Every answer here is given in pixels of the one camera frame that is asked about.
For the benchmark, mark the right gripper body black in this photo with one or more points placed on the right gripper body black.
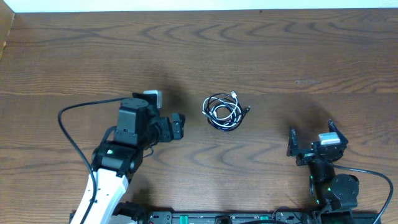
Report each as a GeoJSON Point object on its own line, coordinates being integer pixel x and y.
{"type": "Point", "coordinates": [313, 152]}

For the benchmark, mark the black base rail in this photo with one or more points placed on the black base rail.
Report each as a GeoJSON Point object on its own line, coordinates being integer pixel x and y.
{"type": "Point", "coordinates": [127, 215]}

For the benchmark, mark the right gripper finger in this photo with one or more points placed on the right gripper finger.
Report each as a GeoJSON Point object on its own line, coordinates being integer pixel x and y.
{"type": "Point", "coordinates": [333, 129]}
{"type": "Point", "coordinates": [293, 144]}

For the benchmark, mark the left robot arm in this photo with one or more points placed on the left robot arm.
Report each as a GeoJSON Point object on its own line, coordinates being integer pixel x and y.
{"type": "Point", "coordinates": [120, 153]}

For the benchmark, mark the brown cardboard panel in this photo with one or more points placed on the brown cardboard panel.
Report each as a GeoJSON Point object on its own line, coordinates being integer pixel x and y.
{"type": "Point", "coordinates": [6, 21]}

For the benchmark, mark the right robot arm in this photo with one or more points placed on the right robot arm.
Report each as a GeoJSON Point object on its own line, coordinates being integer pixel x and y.
{"type": "Point", "coordinates": [336, 194]}

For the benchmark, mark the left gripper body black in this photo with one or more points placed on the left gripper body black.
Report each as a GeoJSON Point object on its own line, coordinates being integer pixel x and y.
{"type": "Point", "coordinates": [169, 128]}

